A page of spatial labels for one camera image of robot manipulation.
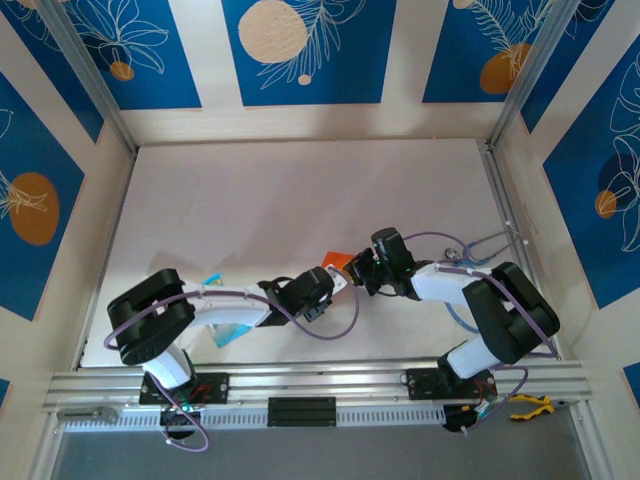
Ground orange paper sheet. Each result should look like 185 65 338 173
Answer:
321 251 357 275

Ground blue snack packet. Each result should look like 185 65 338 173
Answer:
201 272 256 350

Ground black controller board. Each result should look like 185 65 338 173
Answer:
442 403 489 434
159 403 202 427

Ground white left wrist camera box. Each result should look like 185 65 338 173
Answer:
324 264 352 297

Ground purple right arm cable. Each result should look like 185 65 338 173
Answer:
399 230 559 435

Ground aluminium frame rail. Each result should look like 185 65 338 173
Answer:
42 359 594 414

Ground black rail bracket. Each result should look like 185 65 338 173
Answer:
267 397 337 428

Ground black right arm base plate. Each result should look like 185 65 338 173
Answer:
405 368 499 401

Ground aluminium side rail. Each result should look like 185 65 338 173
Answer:
477 139 562 359

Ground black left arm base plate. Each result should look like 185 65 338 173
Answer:
138 372 231 406

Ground grey slotted cable duct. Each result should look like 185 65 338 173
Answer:
62 404 446 434

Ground yellow handled pliers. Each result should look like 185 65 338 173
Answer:
507 393 581 421

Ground aluminium frame post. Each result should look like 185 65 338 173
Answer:
487 0 584 149
37 0 139 154

